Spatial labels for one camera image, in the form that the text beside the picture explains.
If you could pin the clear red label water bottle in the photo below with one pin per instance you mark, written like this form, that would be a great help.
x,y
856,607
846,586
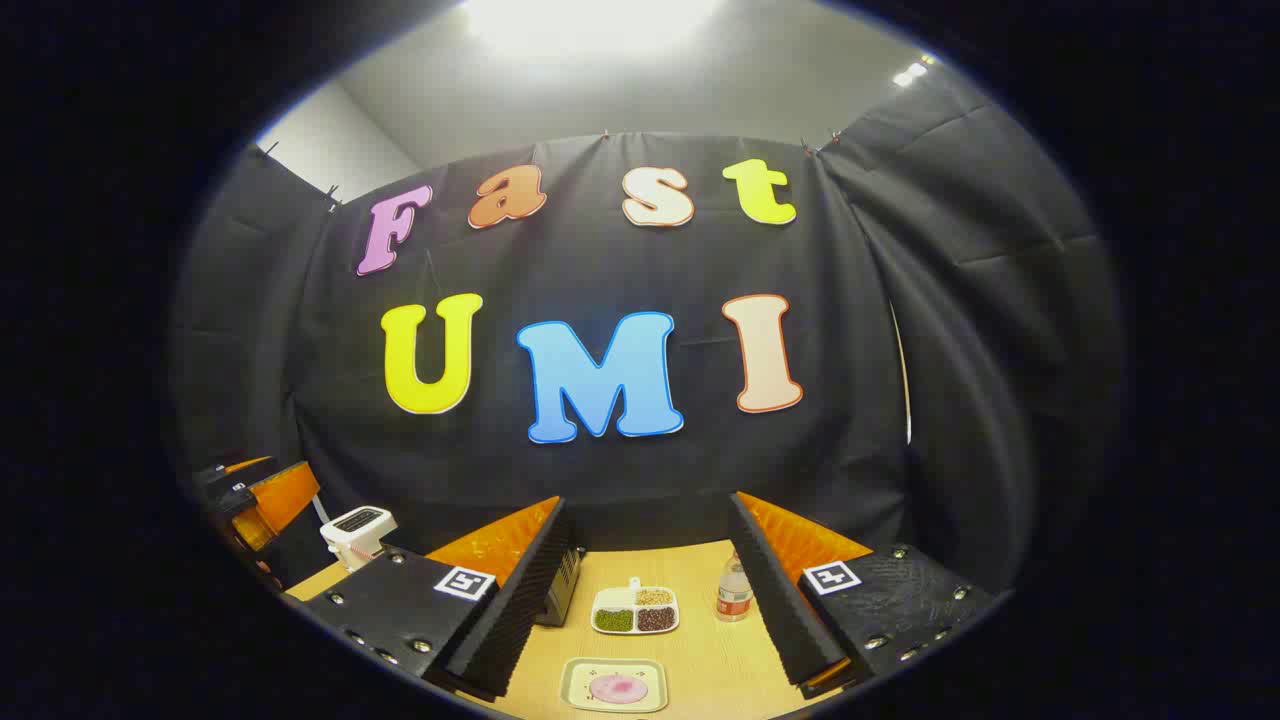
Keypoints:
x,y
733,600

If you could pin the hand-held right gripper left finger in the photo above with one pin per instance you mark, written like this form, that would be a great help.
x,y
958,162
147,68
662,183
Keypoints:
x,y
520,610

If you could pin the black electric oven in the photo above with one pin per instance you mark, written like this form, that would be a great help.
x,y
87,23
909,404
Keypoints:
x,y
560,590

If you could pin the cream square plate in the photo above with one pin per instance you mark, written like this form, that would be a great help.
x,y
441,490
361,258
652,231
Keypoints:
x,y
575,690

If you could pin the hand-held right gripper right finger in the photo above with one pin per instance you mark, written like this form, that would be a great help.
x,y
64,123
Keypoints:
x,y
790,610

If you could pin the white toaster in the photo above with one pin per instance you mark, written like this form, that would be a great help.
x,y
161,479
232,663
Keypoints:
x,y
355,525

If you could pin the white divided bean dish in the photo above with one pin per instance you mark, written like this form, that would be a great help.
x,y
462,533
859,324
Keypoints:
x,y
635,618

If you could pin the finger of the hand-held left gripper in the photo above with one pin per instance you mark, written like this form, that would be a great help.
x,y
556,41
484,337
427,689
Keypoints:
x,y
235,468
280,495

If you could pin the pink ham slice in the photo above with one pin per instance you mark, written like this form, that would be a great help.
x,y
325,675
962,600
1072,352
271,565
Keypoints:
x,y
618,688

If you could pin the ceiling light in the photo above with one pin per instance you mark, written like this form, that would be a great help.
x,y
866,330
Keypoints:
x,y
912,72

